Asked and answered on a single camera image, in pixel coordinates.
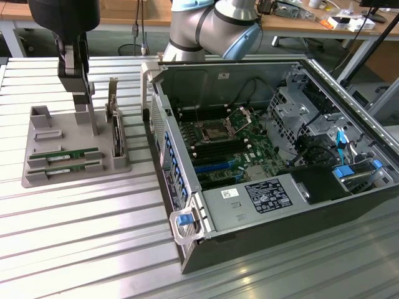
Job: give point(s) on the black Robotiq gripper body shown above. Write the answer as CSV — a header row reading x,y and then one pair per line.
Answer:
x,y
62,15

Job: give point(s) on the green RAM stick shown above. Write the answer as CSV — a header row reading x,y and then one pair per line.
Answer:
x,y
76,167
74,153

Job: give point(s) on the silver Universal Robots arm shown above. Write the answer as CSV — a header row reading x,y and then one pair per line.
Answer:
x,y
212,25

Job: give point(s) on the grey plastic parts rack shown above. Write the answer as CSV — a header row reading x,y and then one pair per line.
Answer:
x,y
70,126

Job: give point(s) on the black graphics card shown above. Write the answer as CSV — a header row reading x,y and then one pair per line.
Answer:
x,y
117,137

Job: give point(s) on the thin metal locking lever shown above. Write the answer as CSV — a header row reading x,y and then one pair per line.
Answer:
x,y
197,113

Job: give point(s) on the RAM slot white clips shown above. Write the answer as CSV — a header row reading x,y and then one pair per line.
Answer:
x,y
218,144
205,112
205,106
218,153

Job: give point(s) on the CPU socket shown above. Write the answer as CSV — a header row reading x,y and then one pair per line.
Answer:
x,y
215,132

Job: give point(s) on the long black expansion slot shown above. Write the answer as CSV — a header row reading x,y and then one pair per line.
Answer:
x,y
216,182
210,159

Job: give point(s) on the short black expansion slot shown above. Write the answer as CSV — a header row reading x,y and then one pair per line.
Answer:
x,y
202,175

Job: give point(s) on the blue expansion slot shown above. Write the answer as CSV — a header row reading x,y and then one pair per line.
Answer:
x,y
212,166

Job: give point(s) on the silver socket cover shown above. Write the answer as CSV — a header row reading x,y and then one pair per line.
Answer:
x,y
241,118

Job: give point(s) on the blue case release latch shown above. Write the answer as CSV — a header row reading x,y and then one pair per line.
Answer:
x,y
182,220

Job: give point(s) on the green Dell motherboard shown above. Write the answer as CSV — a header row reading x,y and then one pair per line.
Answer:
x,y
258,146

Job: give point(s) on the silver chipset heatsink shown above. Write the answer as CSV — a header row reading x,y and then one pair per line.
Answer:
x,y
256,173

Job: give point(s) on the grey power supply unit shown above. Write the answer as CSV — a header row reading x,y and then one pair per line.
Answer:
x,y
224,211

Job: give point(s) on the grey metal device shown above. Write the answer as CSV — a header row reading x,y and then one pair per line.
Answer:
x,y
290,9

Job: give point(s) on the silver metal disk bay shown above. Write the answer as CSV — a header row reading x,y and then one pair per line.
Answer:
x,y
290,118

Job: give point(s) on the cluttered wooden desk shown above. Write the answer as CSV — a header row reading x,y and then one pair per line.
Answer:
x,y
296,23

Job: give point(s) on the black and grey PC case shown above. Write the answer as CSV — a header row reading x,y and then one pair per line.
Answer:
x,y
233,246

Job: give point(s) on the white tape roll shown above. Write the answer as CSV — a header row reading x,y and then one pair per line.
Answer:
x,y
317,3

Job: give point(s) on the black plastic shroud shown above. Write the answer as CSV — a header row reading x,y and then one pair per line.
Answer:
x,y
318,183

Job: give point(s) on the white flat box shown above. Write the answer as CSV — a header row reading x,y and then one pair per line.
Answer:
x,y
352,24

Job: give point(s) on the black tripod pole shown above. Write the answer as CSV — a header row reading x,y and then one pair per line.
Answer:
x,y
374,46

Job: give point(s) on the black monitor stand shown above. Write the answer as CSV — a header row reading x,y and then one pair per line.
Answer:
x,y
374,15

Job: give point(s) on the disk with blue carrier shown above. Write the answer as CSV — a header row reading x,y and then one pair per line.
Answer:
x,y
358,182

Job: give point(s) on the brown board panel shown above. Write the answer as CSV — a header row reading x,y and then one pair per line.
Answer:
x,y
386,62

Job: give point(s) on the grey equipment box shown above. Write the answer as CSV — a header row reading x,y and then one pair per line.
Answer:
x,y
383,106

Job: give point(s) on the wooden desk white frame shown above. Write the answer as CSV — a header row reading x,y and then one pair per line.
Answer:
x,y
124,15

